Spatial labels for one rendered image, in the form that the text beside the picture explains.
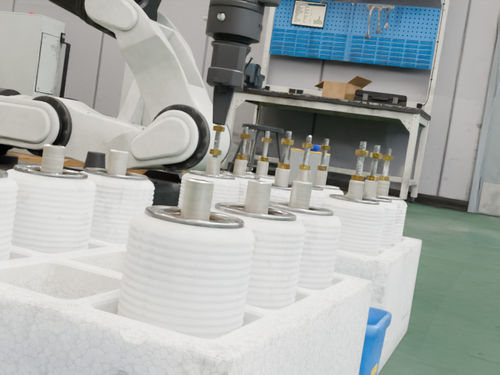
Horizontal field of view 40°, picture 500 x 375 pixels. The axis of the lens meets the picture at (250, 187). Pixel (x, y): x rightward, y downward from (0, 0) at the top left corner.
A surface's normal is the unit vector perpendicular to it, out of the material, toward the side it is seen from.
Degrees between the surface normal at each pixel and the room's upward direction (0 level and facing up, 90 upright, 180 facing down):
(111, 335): 90
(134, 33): 90
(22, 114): 90
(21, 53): 90
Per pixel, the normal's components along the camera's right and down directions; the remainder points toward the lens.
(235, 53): -0.02, 0.07
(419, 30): -0.36, 0.01
